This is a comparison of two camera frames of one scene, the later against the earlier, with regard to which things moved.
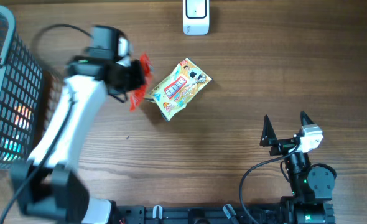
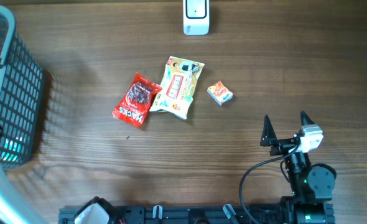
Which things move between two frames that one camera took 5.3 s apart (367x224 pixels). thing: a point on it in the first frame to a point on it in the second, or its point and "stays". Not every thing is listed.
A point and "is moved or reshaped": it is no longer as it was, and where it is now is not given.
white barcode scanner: x=196 y=17 stays
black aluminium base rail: x=129 y=214 stays
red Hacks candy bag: x=139 y=96 to x=134 y=103
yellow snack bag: x=174 y=92 is moved or reshaped
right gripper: x=269 y=138 stays
